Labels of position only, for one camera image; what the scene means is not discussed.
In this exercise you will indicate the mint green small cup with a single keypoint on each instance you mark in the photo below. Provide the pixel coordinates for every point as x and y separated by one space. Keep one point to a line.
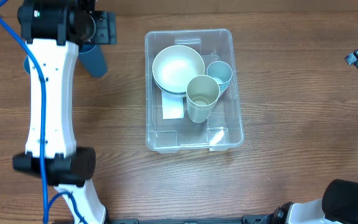
223 88

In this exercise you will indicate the cream tall cup front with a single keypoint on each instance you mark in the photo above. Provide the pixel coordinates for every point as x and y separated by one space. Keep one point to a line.
201 96

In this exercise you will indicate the white label in container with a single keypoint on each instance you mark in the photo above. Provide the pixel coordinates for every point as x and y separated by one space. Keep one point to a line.
172 108

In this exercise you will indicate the cream bowl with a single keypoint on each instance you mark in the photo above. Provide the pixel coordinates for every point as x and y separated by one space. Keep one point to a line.
174 95
178 63

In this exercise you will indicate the clear plastic storage container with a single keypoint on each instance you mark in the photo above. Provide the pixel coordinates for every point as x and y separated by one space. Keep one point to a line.
224 128

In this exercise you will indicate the dark blue tall cup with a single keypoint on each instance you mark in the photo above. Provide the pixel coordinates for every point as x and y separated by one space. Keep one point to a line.
92 59
26 65

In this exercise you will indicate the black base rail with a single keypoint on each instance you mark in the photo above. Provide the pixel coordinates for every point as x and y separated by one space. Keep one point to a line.
245 219

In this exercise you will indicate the light blue small cup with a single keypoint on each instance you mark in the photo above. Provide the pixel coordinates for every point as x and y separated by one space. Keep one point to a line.
224 84

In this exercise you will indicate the grey small cup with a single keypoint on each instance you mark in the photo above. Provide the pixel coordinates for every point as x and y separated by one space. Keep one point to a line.
220 71

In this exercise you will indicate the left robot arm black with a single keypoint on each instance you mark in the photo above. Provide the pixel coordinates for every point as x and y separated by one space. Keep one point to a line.
55 35

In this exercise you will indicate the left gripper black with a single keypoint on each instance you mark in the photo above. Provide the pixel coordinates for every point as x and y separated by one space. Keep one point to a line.
105 26

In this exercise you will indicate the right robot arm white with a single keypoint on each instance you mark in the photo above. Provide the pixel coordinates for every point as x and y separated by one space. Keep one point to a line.
339 203

